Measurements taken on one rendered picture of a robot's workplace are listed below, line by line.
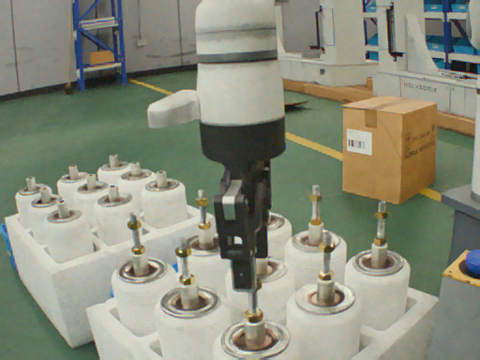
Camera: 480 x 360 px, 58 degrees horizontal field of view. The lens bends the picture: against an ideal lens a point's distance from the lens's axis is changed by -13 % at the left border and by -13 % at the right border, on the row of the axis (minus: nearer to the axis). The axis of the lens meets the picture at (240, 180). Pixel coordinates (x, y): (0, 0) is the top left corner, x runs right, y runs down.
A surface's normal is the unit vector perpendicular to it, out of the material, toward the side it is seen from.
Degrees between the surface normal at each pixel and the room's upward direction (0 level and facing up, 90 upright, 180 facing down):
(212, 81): 82
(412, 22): 68
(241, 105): 90
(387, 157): 90
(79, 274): 90
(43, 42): 90
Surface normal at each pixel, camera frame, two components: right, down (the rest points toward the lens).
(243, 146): -0.01, 0.31
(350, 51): 0.40, 0.26
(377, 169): -0.73, 0.23
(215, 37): -0.47, 0.30
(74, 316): 0.65, 0.19
